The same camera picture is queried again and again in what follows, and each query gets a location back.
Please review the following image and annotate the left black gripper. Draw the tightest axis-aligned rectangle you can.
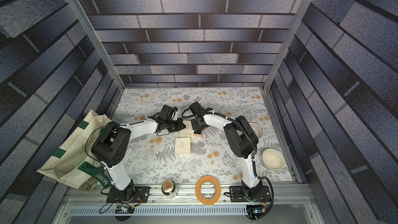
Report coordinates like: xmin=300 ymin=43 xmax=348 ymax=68
xmin=165 ymin=117 xmax=188 ymax=132

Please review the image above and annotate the cream drawer jewelry box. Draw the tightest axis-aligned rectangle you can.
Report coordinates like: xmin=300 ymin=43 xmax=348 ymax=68
xmin=175 ymin=137 xmax=191 ymax=155

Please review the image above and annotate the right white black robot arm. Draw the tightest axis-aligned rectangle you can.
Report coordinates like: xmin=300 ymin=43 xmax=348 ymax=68
xmin=182 ymin=102 xmax=263 ymax=198

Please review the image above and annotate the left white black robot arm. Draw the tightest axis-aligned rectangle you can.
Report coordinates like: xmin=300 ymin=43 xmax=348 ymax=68
xmin=91 ymin=117 xmax=186 ymax=193

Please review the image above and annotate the floral table cloth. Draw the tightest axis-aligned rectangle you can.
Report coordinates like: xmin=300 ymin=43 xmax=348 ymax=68
xmin=113 ymin=88 xmax=292 ymax=184

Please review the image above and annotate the metal drink can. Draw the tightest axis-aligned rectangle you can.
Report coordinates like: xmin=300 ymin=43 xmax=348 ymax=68
xmin=161 ymin=179 xmax=178 ymax=199

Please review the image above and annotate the orange tape roll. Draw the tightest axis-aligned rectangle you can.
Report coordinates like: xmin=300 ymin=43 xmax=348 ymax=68
xmin=195 ymin=175 xmax=221 ymax=205

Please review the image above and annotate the plain cream ceramic bowl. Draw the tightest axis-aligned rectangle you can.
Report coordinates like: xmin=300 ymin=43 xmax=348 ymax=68
xmin=262 ymin=148 xmax=285 ymax=171

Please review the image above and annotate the cream green tote bag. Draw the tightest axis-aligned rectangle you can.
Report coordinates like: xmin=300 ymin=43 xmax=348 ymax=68
xmin=37 ymin=111 xmax=118 ymax=192

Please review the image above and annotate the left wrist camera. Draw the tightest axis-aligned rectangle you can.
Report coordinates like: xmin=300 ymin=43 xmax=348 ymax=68
xmin=158 ymin=105 xmax=179 ymax=121

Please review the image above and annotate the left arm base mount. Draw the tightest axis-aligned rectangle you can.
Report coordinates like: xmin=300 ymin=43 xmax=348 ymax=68
xmin=106 ymin=186 xmax=151 ymax=203

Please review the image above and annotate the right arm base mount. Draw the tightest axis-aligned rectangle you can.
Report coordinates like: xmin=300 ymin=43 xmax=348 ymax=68
xmin=228 ymin=186 xmax=273 ymax=203

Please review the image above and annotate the aluminium rail frame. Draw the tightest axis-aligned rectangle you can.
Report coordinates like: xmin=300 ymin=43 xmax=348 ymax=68
xmin=53 ymin=183 xmax=325 ymax=224

